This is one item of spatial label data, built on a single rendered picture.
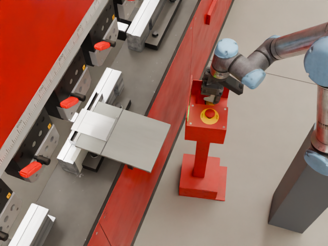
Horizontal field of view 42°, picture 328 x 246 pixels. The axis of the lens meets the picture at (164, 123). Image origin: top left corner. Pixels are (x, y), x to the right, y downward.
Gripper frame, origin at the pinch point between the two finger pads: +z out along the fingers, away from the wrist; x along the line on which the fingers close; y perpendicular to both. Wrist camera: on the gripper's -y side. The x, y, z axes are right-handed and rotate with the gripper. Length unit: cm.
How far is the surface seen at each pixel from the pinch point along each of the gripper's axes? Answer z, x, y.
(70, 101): -53, 41, 43
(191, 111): -3.1, 8.5, 9.7
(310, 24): 68, -119, -68
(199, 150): 30.5, 8.1, 1.4
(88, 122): -22, 31, 44
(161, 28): -14.2, -21.8, 26.3
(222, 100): 3.3, -3.0, -3.3
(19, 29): -80, 43, 50
